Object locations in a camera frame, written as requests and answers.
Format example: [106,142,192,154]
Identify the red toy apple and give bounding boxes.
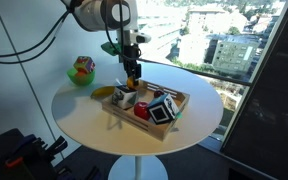
[134,101,150,120]

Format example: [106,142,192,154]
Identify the dark red toy fruit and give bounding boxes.
[153,90,165,98]

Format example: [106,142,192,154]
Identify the colourful patterned cube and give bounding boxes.
[73,56,95,74]

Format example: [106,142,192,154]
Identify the white round table pedestal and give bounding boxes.
[108,156,168,180]

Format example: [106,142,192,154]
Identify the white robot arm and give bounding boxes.
[61,0,151,79]

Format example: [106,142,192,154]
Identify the round yellow toy fruit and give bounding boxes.
[126,77,137,89]

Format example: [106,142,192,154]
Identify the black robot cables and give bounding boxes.
[0,0,72,65]

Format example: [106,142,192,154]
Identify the wooden tray box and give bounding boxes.
[102,80,190,141]

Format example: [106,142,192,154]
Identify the black white patterned cube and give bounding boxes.
[147,93,179,124]

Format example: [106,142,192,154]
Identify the green plastic bowl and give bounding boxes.
[67,68,95,86]

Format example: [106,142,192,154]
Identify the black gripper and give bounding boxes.
[123,45,141,78]

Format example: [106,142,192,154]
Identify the orange toy fruit in bowl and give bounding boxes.
[75,71,87,77]

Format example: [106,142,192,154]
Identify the dark blue letter cube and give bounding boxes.
[112,85,138,109]

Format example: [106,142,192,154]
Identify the yellow toy banana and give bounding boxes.
[90,86,115,98]

